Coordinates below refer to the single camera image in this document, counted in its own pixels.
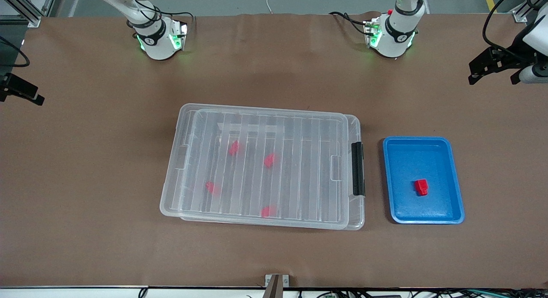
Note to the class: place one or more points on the red block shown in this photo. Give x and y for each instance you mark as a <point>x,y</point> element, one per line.
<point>234,148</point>
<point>268,211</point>
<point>421,187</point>
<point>211,187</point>
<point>269,160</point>

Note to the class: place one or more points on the blue plastic tray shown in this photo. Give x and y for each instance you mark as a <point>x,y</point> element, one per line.
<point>406,204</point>

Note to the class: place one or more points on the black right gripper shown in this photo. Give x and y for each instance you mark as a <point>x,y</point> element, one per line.
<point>18,87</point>

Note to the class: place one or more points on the clear plastic storage box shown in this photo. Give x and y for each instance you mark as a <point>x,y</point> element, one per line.
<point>357,126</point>

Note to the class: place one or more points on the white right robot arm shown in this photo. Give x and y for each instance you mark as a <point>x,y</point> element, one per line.
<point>158,45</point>

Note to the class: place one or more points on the brown table cover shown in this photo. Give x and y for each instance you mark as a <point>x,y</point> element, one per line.
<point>274,255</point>

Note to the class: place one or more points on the aluminium frame profile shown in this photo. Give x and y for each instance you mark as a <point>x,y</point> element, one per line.
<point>33,22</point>
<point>520,16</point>

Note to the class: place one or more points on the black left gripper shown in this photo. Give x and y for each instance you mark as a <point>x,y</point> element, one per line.
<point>509,59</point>

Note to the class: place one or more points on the clear ribbed plastic lid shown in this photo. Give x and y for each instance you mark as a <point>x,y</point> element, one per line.
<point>299,182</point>

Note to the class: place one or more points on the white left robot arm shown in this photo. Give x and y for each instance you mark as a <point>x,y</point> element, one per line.
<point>394,41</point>

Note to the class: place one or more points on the metal bracket with post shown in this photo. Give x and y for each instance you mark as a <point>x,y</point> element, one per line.
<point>276,285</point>

